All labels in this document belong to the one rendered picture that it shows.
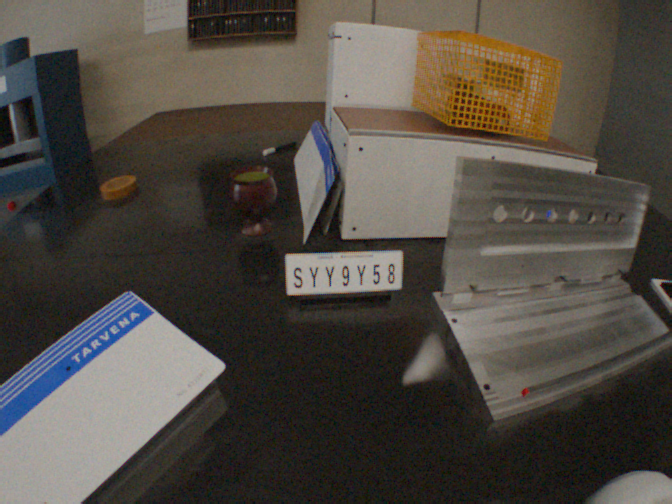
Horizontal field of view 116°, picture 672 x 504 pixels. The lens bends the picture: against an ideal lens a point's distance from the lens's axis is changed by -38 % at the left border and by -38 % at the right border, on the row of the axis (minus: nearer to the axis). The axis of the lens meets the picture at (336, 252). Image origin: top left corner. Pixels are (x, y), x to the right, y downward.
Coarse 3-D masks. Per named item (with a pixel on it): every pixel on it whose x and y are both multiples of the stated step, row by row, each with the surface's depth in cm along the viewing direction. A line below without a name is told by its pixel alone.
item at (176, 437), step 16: (112, 304) 29; (64, 336) 24; (48, 352) 22; (192, 400) 26; (208, 400) 28; (176, 416) 24; (192, 416) 26; (208, 416) 28; (160, 432) 23; (176, 432) 24; (192, 432) 26; (144, 448) 21; (160, 448) 23; (176, 448) 25; (128, 464) 20; (144, 464) 21; (160, 464) 23; (112, 480) 18; (128, 480) 20; (144, 480) 21; (96, 496) 16; (112, 496) 18; (128, 496) 20
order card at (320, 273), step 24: (288, 264) 44; (312, 264) 44; (336, 264) 45; (360, 264) 45; (384, 264) 46; (288, 288) 44; (312, 288) 45; (336, 288) 45; (360, 288) 46; (384, 288) 46
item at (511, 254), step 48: (480, 192) 37; (528, 192) 39; (576, 192) 40; (624, 192) 41; (480, 240) 39; (528, 240) 42; (576, 240) 43; (624, 240) 45; (480, 288) 42; (528, 288) 44
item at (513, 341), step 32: (544, 288) 46; (576, 288) 46; (608, 288) 46; (448, 320) 40; (480, 320) 41; (512, 320) 41; (544, 320) 40; (576, 320) 40; (608, 320) 40; (640, 320) 39; (480, 352) 36; (512, 352) 36; (544, 352) 36; (576, 352) 35; (608, 352) 34; (640, 352) 33; (480, 384) 32; (512, 384) 32; (576, 384) 31; (480, 416) 31; (512, 416) 29
